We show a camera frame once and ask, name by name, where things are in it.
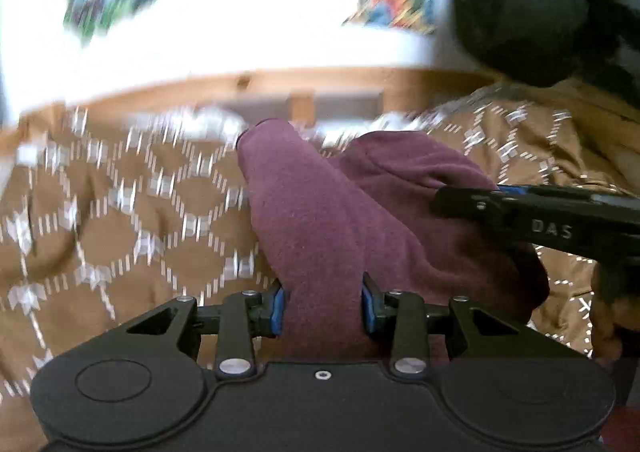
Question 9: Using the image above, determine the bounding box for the maroon garment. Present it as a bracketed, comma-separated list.
[235, 118, 551, 364]

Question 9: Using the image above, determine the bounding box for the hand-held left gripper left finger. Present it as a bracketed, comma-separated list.
[125, 279, 287, 380]

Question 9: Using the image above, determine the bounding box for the dark cloth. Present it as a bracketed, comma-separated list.
[451, 0, 640, 100]

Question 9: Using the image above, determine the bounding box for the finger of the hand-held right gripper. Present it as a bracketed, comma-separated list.
[432, 185, 527, 224]

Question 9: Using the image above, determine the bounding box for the wooden bed frame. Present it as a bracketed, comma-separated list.
[20, 66, 501, 129]

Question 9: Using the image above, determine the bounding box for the brown printed blanket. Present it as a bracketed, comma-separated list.
[0, 82, 640, 452]

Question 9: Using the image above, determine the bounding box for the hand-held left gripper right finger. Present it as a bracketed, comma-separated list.
[361, 272, 522, 379]

